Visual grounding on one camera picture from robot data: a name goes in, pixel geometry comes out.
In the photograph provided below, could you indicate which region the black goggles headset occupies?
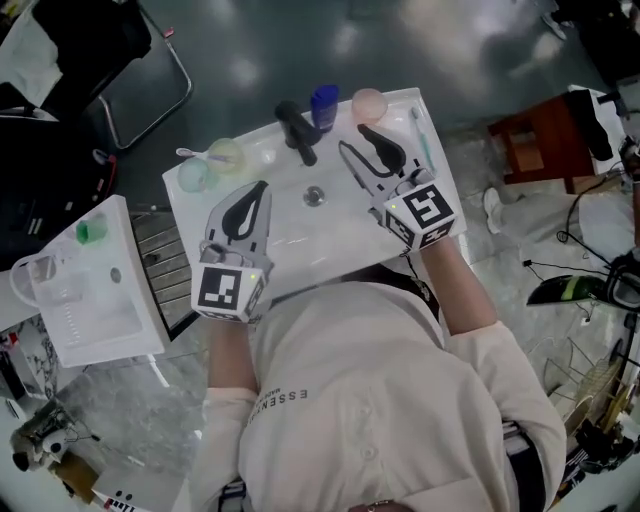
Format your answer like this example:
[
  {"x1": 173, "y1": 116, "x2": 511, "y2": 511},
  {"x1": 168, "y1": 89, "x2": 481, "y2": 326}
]
[{"x1": 603, "y1": 251, "x2": 640, "y2": 315}]

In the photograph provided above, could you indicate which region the teal toothbrush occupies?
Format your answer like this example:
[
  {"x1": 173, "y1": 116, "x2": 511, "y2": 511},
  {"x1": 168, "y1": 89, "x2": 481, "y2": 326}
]
[{"x1": 408, "y1": 106, "x2": 437, "y2": 172}]

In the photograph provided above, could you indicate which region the marble pattern slab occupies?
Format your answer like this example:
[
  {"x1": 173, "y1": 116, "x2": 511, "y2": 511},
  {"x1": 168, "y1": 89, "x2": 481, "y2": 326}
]
[{"x1": 0, "y1": 319, "x2": 64, "y2": 401}]

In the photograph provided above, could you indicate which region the person's right forearm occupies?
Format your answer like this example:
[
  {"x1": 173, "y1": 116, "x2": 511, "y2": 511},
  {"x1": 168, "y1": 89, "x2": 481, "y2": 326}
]
[{"x1": 417, "y1": 234, "x2": 499, "y2": 336}]

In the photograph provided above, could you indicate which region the metal slatted sink rack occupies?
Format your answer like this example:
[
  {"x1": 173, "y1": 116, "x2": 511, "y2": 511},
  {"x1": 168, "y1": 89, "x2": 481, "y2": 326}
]
[{"x1": 130, "y1": 209, "x2": 199, "y2": 341}]

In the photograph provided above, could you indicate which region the person's left forearm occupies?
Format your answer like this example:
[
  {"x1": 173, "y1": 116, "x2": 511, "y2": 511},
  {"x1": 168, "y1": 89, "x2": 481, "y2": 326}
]
[{"x1": 207, "y1": 319, "x2": 261, "y2": 391}]

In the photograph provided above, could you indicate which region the white sink with washboard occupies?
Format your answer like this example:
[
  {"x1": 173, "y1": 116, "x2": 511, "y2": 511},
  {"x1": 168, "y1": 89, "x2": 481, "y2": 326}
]
[{"x1": 9, "y1": 194, "x2": 171, "y2": 370}]

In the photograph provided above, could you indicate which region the white box with black print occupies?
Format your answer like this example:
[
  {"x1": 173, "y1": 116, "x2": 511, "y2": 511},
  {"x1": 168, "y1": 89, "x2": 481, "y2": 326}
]
[{"x1": 94, "y1": 469, "x2": 151, "y2": 512}]

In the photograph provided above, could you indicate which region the person's black waist belt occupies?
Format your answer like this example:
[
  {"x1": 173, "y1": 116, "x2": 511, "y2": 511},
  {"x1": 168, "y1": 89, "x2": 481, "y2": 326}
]
[{"x1": 502, "y1": 422, "x2": 544, "y2": 512}]

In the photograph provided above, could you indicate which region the black chair with chrome legs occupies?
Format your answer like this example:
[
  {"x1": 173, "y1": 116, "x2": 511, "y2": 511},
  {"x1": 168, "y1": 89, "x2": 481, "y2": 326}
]
[{"x1": 0, "y1": 0, "x2": 194, "y2": 151}]

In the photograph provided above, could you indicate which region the pink cup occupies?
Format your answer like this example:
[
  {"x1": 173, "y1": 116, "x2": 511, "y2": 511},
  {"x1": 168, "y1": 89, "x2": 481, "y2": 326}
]
[{"x1": 351, "y1": 88, "x2": 390, "y2": 125}]

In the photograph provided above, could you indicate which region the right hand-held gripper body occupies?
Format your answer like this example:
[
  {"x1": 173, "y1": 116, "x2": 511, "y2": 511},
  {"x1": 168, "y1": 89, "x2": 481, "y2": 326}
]
[{"x1": 369, "y1": 172, "x2": 460, "y2": 251}]

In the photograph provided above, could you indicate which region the white flexible hose faucet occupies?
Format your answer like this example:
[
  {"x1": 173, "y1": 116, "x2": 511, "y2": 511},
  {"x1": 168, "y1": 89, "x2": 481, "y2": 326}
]
[{"x1": 8, "y1": 252, "x2": 86, "y2": 321}]

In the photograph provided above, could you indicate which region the black faucet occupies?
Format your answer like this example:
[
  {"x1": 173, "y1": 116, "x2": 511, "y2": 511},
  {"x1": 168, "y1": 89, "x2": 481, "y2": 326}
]
[{"x1": 274, "y1": 99, "x2": 321, "y2": 168}]

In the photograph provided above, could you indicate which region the black table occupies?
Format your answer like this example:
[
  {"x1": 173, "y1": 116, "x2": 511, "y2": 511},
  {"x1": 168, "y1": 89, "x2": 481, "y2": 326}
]
[{"x1": 0, "y1": 82, "x2": 121, "y2": 241}]

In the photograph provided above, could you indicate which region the black and green device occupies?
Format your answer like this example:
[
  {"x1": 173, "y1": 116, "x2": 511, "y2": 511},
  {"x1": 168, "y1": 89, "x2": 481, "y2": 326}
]
[{"x1": 525, "y1": 273, "x2": 604, "y2": 307}]

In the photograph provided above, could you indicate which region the person's torso in beige shirt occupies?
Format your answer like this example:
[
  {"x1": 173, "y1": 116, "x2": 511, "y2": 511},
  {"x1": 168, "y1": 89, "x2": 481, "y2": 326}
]
[{"x1": 189, "y1": 279, "x2": 569, "y2": 512}]

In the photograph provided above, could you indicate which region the yellow-green cup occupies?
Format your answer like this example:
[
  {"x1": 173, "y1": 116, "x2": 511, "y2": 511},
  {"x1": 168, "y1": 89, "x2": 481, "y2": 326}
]
[{"x1": 206, "y1": 137, "x2": 246, "y2": 175}]

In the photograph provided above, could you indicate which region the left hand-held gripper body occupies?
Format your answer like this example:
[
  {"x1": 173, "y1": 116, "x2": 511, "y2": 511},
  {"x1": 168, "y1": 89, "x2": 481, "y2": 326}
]
[{"x1": 191, "y1": 239, "x2": 276, "y2": 326}]

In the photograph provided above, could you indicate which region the white ceramic washbasin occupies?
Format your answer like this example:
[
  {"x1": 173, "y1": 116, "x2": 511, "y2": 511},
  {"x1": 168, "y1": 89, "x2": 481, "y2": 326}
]
[{"x1": 162, "y1": 87, "x2": 469, "y2": 306}]

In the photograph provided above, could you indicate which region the light blue cup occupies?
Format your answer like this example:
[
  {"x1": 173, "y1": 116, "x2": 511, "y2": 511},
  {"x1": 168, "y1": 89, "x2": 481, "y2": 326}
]
[{"x1": 177, "y1": 158, "x2": 220, "y2": 195}]

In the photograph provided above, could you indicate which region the black neck strap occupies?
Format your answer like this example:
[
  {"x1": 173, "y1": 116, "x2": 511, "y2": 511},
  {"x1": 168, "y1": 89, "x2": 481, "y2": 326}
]
[{"x1": 399, "y1": 247, "x2": 442, "y2": 321}]

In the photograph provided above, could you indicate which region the blue bottle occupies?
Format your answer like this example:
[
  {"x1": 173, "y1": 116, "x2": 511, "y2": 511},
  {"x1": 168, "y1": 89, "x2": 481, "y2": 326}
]
[{"x1": 309, "y1": 84, "x2": 341, "y2": 134}]

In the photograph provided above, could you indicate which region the brown wooden stool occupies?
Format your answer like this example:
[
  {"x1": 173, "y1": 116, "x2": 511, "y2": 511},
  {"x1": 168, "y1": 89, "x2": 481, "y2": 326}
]
[{"x1": 487, "y1": 92, "x2": 601, "y2": 194}]

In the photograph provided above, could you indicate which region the green cup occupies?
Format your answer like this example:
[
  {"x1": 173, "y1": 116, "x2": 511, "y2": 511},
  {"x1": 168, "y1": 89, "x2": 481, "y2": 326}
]
[{"x1": 74, "y1": 213, "x2": 109, "y2": 245}]

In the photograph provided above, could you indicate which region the white cloth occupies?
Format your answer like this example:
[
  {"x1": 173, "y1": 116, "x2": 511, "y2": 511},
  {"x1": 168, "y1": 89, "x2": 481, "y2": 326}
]
[{"x1": 0, "y1": 7, "x2": 64, "y2": 109}]

